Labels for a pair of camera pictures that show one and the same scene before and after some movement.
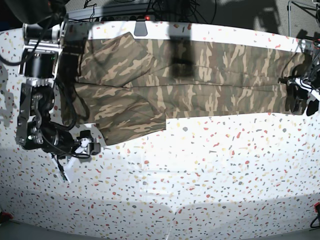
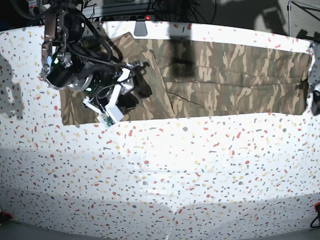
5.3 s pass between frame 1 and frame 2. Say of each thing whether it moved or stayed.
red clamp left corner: stayed
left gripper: moved
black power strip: stayed
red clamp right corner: stayed
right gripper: moved
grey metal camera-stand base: stayed
